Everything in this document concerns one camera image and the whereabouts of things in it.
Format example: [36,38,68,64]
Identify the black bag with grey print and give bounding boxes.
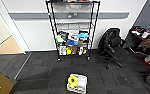
[59,30,70,42]

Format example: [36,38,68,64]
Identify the dark office desk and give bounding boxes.
[125,26,150,58]

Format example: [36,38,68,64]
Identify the light blue plush toy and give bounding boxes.
[77,31,91,42]

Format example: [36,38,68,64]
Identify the yellow green toy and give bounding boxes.
[66,46,73,56]

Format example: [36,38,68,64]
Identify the small brown cardboard box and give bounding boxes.
[78,39,89,46]

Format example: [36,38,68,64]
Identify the black office chair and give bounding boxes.
[96,27,132,70]

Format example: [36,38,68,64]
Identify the tall brown box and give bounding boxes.
[71,45,79,55]

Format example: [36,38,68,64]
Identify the pale basket with dark spots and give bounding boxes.
[66,73,89,94]

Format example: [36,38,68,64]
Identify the yellow pineapple plush toy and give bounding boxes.
[67,74,79,87]

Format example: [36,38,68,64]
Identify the white printed package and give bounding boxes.
[59,45,68,56]

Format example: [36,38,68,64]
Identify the black wire shelf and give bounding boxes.
[45,0,101,62]

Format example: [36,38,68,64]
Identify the white and black package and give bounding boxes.
[78,45,89,56]

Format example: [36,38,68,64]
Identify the green and white round toy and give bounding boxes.
[55,34,66,45]

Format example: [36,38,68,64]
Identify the long grey wall band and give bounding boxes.
[8,12,130,20]

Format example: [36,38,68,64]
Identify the blue cap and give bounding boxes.
[64,39,79,47]

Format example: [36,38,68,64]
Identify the white door frame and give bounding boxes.
[0,0,30,53]

